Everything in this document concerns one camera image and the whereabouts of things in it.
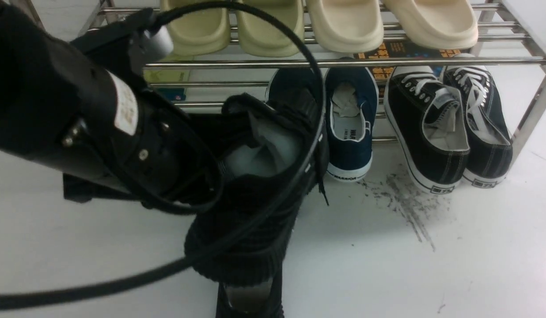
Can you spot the cream slipper left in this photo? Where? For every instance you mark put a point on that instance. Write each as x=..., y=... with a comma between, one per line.
x=346, y=26

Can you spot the green slipper left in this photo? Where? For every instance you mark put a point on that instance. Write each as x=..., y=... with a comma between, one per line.
x=199, y=33

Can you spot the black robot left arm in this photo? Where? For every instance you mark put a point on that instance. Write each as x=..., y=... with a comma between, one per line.
x=84, y=109

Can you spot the stainless steel shoe rack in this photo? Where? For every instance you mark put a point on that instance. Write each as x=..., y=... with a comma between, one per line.
x=84, y=15

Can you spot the black canvas sneaker right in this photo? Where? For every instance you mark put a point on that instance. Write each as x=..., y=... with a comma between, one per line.
x=491, y=150

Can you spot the cream slipper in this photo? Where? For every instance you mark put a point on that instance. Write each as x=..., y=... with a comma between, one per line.
x=346, y=26
x=436, y=24

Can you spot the green slipper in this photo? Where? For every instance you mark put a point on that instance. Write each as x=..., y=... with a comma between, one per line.
x=199, y=33
x=259, y=38

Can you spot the navy canvas shoe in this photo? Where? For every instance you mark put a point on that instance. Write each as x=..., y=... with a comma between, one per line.
x=287, y=80
x=353, y=97

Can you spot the black canvas sneaker left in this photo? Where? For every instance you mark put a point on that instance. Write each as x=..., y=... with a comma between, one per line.
x=427, y=117

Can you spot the black canvas sneaker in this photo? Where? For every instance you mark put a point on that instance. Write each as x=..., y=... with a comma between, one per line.
x=427, y=117
x=491, y=150

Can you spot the black knit sneaker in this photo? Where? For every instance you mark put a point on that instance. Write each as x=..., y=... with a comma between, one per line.
x=260, y=301
x=253, y=175

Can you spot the orange black book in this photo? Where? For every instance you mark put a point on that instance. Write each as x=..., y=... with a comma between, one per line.
x=401, y=50

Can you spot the cream slipper right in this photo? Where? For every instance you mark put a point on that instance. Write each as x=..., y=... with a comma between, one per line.
x=436, y=24

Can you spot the green slipper right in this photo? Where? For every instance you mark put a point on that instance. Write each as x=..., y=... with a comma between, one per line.
x=259, y=38

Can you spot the navy canvas shoe left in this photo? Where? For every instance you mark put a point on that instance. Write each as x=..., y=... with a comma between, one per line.
x=287, y=80

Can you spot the navy canvas shoe right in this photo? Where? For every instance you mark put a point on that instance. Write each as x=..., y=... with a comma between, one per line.
x=353, y=97

